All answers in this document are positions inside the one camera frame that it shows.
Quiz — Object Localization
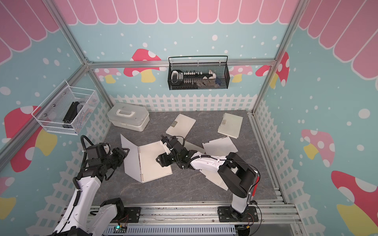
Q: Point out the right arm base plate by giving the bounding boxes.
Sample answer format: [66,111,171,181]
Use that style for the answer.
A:
[217,206,259,223]

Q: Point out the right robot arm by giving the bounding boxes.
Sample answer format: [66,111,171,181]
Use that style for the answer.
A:
[156,135,260,215]

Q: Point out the white plastic storage box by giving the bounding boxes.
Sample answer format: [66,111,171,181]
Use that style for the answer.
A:
[107,103,150,132]

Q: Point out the torn white page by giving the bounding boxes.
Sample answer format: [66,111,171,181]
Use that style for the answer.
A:
[202,136,238,156]

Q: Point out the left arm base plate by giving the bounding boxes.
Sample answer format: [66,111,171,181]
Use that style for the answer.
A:
[115,207,141,223]

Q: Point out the small green spiral notebook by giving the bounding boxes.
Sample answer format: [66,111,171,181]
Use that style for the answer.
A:
[120,135,172,183]

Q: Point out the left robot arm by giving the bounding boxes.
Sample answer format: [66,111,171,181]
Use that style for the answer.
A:
[51,143,130,236]

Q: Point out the large cream spiral notebook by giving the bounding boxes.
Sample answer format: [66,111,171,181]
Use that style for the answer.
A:
[166,114,196,138]

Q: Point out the cream spiral notebook with label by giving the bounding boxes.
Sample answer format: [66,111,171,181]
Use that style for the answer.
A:
[218,113,243,139]

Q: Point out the small green circuit board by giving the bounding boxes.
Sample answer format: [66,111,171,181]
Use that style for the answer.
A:
[113,225,127,234]

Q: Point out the black wire wall basket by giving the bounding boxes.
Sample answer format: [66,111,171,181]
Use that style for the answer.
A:
[167,55,230,90]

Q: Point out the black block in white basket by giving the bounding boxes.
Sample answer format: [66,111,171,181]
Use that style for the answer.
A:
[63,101,80,128]

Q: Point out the items in black basket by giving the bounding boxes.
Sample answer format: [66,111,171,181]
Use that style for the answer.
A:
[168,70,222,89]

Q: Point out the white wire wall basket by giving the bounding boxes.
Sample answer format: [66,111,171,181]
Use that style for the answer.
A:
[31,81,99,135]

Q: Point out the red handled tool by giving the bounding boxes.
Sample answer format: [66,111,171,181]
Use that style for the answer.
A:
[250,175,260,201]

